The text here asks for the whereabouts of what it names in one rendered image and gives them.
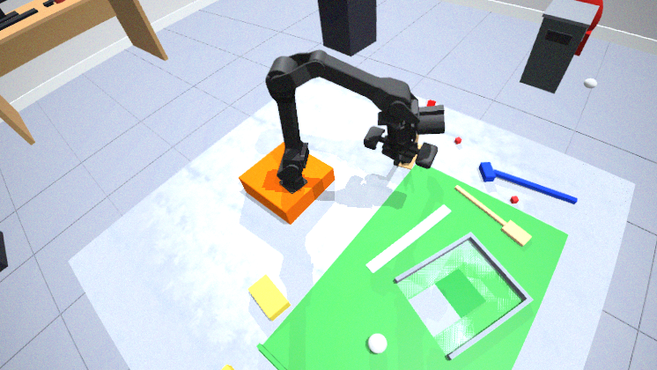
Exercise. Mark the white flat strip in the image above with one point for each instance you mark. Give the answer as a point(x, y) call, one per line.
point(398, 246)

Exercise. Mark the white golf ball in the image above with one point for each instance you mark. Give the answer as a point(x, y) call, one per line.
point(377, 343)

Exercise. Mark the blue putter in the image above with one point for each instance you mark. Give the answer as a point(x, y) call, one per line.
point(489, 175)

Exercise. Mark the red putter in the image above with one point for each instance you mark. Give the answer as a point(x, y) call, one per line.
point(429, 103)

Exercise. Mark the green flat mat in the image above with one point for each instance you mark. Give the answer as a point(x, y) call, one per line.
point(330, 328)

